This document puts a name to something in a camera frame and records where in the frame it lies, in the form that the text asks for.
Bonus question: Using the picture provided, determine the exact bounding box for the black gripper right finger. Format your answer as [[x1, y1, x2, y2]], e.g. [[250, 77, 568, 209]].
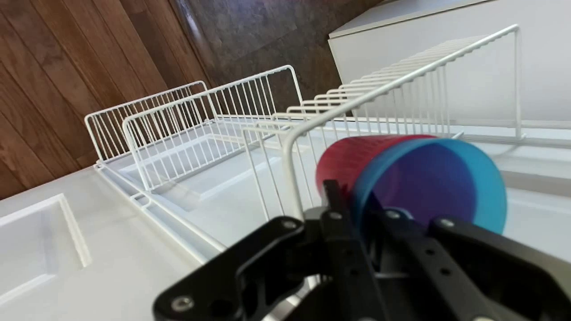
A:
[[359, 190, 571, 321]]

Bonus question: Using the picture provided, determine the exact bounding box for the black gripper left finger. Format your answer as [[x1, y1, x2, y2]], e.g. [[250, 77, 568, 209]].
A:
[[152, 179, 391, 321]]

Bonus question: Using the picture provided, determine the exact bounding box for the blue plastic cup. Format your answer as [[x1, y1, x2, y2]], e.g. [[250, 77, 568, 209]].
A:
[[350, 138, 511, 236]]

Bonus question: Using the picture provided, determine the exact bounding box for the white panelled door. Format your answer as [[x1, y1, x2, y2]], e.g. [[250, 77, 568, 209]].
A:
[[0, 122, 571, 321]]

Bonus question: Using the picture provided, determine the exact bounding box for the white mini fridge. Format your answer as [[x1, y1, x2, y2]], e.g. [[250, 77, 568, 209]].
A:
[[327, 0, 571, 131]]

